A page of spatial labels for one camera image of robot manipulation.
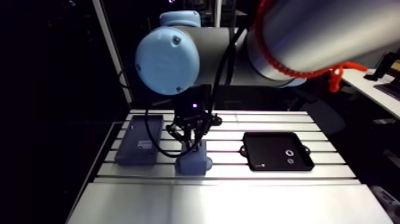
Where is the white desk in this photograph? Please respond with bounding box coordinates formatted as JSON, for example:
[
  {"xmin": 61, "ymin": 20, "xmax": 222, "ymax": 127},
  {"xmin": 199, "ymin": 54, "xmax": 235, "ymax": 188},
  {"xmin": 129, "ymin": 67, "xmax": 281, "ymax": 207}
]
[{"xmin": 342, "ymin": 68, "xmax": 400, "ymax": 120}]

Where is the red spiral cable wrap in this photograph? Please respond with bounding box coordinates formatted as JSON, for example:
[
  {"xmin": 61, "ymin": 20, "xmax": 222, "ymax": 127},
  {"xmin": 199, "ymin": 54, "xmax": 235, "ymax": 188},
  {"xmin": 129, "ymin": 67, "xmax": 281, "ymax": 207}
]
[{"xmin": 254, "ymin": 0, "xmax": 369, "ymax": 94}]

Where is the dark blue-grey block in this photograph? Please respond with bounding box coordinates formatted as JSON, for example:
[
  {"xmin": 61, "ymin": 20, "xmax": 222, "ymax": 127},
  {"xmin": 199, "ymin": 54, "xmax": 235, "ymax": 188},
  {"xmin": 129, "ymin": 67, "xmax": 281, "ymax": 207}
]
[{"xmin": 174, "ymin": 139, "xmax": 214, "ymax": 176}]

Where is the black tray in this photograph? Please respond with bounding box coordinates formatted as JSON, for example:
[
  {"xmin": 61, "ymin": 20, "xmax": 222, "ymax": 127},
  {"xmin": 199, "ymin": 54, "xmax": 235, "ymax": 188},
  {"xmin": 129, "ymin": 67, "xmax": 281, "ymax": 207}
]
[{"xmin": 239, "ymin": 131, "xmax": 315, "ymax": 172}]

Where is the white post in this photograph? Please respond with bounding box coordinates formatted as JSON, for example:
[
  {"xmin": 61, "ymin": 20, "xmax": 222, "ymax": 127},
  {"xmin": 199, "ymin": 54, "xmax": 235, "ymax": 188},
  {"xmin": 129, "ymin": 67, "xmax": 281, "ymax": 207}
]
[{"xmin": 92, "ymin": 0, "xmax": 134, "ymax": 105}]

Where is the dark blue-grey tray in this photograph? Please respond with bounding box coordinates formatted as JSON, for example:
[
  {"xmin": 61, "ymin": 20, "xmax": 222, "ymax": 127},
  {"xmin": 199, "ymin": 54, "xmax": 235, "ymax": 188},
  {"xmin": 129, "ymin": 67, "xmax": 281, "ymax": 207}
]
[{"xmin": 114, "ymin": 114, "xmax": 164, "ymax": 166}]

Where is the black cable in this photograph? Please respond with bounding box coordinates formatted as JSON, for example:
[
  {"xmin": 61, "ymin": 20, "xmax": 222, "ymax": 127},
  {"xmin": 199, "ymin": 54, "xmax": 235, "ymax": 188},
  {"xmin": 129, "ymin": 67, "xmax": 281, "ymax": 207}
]
[{"xmin": 144, "ymin": 27, "xmax": 249, "ymax": 158}]

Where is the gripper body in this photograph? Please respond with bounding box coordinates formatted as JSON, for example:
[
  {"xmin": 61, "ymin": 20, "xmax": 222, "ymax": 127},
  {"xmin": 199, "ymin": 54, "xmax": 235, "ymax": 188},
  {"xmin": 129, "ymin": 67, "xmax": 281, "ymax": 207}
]
[{"xmin": 173, "ymin": 83, "xmax": 214, "ymax": 125}]

